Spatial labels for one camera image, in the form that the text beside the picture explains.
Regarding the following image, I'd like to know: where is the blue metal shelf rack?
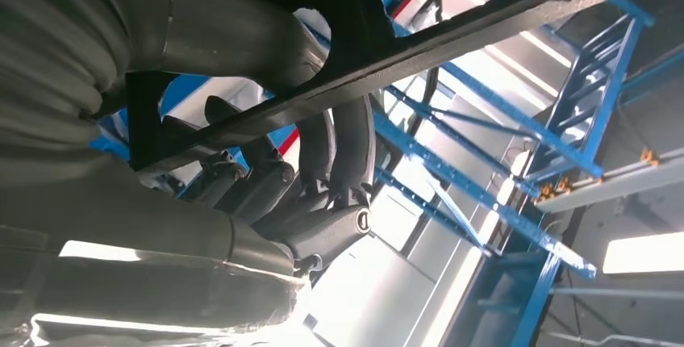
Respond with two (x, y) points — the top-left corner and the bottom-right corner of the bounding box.
(369, 61), (599, 347)
(526, 0), (684, 186)

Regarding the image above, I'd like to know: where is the grey ceiling cable tray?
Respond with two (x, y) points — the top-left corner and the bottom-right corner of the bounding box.
(534, 146), (684, 215)

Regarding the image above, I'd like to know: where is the ceiling light panel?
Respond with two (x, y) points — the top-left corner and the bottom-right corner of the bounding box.
(603, 231), (684, 276)

